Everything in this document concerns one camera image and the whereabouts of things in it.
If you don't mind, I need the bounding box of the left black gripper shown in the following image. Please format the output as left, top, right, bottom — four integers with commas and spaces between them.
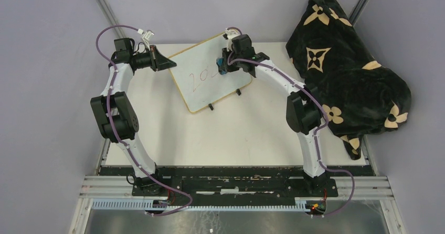
132, 46, 176, 72

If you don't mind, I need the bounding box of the blue whiteboard eraser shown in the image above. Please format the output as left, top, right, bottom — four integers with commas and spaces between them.
216, 58, 227, 75

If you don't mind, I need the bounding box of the wood framed whiteboard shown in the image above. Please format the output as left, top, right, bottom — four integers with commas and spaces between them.
169, 33, 252, 113

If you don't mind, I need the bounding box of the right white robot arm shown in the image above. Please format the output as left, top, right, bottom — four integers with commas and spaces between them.
216, 29, 328, 196

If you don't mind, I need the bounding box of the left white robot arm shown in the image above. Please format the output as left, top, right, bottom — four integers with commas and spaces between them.
90, 38, 177, 196

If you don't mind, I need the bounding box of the black floral blanket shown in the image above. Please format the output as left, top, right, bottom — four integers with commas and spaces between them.
285, 0, 411, 160

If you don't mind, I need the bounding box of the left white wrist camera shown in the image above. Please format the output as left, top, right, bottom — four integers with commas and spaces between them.
137, 29, 154, 49

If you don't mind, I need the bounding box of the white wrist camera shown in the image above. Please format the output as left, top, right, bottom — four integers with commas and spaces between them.
223, 29, 242, 51
137, 29, 154, 49

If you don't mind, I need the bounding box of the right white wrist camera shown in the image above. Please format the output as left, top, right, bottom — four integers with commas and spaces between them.
223, 29, 242, 51

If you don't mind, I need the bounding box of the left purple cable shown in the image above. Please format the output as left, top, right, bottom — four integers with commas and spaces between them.
96, 24, 193, 217

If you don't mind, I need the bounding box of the purple cable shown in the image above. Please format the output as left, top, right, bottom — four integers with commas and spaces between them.
96, 24, 193, 217
225, 26, 356, 217

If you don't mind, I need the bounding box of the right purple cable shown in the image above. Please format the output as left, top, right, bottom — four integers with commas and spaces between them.
225, 26, 356, 217

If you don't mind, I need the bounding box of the black mounting base plate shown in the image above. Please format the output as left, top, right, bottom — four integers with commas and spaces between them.
99, 165, 375, 208

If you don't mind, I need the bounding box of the aluminium frame rail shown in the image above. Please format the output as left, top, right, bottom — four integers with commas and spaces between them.
79, 176, 394, 200

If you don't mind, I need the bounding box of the grey cable duct strip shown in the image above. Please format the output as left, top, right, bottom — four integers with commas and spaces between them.
91, 197, 313, 213

